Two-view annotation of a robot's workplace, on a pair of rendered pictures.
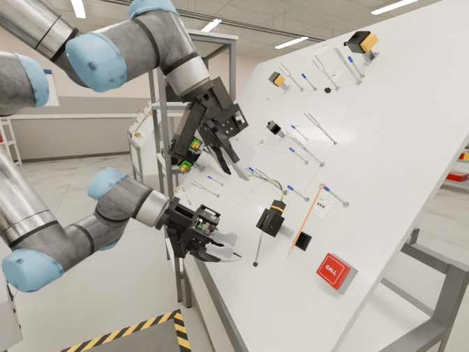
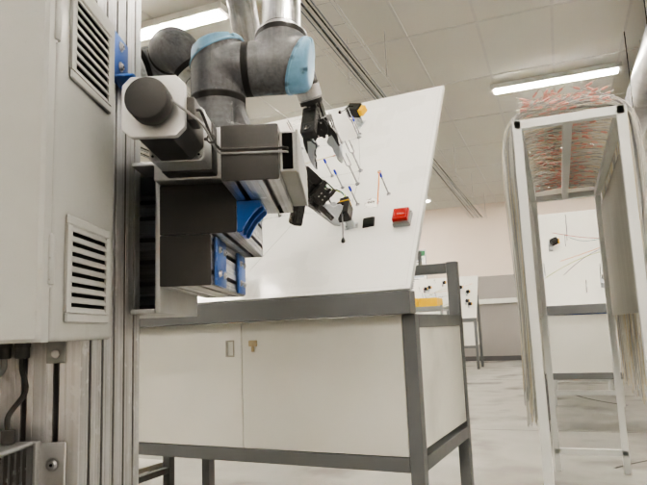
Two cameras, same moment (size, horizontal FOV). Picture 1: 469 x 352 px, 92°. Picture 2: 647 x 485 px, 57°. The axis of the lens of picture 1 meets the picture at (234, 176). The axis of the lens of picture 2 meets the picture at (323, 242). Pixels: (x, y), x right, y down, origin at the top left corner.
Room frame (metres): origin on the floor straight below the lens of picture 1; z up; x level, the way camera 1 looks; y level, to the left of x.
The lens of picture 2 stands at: (-0.87, 1.18, 0.76)
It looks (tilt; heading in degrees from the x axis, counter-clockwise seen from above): 8 degrees up; 320
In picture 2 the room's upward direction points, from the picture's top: 2 degrees counter-clockwise
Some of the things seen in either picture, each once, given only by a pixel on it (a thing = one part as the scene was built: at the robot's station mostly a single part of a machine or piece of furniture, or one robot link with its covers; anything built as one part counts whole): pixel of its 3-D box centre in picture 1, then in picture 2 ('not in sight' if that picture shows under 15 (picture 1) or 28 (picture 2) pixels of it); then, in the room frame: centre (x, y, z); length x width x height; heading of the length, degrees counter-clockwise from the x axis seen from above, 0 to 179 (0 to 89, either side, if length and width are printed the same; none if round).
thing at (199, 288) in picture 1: (193, 262); (176, 384); (1.07, 0.23, 0.60); 0.55 x 0.02 x 0.39; 24
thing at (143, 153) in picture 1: (153, 143); not in sight; (4.04, 1.45, 0.83); 1.18 x 0.72 x 1.65; 29
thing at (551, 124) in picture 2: not in sight; (581, 316); (0.36, -1.26, 0.78); 1.39 x 0.45 x 1.56; 119
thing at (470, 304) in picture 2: not in sight; (445, 321); (6.06, -7.48, 0.83); 1.18 x 0.72 x 1.65; 29
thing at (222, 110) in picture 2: not in sight; (219, 121); (0.20, 0.56, 1.21); 0.15 x 0.15 x 0.10
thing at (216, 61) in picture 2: not in sight; (220, 69); (0.19, 0.55, 1.33); 0.13 x 0.12 x 0.14; 46
